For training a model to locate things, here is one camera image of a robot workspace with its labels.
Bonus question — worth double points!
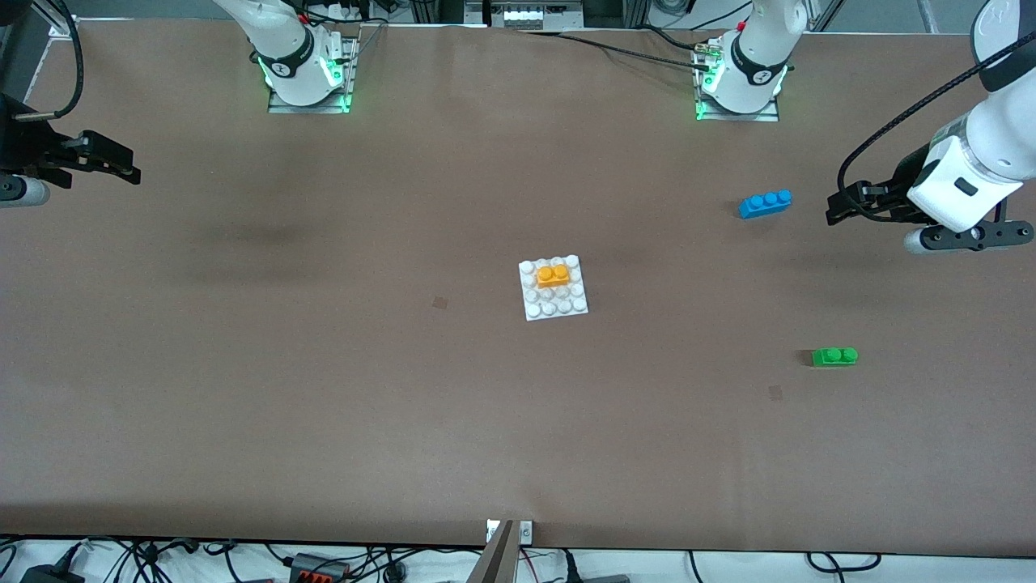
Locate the white studded base plate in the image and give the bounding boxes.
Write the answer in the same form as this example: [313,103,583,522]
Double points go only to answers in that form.
[519,255,589,322]

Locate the blue three-stud block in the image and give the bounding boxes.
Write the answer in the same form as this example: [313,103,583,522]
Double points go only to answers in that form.
[738,189,793,219]

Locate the white power strip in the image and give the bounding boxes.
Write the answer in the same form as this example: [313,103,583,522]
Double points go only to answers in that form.
[490,0,584,32]

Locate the black power adapter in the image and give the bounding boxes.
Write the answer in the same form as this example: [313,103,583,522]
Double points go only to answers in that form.
[20,563,87,583]

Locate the black box red connectors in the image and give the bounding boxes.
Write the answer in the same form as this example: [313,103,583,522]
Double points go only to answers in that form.
[289,553,351,583]

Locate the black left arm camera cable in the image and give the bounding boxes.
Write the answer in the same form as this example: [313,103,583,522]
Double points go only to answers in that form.
[838,32,1036,208]

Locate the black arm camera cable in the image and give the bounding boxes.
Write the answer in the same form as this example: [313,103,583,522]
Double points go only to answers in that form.
[12,0,85,121]
[838,32,1036,208]

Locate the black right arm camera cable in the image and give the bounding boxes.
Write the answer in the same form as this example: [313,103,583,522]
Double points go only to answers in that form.
[12,0,85,121]

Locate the short black table cable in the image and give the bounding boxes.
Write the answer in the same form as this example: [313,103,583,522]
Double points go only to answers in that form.
[633,24,721,54]

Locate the long black table cable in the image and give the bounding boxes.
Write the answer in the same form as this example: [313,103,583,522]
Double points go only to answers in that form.
[518,29,710,70]

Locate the looped black floor cable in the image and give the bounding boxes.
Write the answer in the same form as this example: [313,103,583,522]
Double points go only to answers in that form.
[805,552,883,572]

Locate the grey slanted post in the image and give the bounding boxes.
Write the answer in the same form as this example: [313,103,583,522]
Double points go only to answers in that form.
[467,520,520,583]

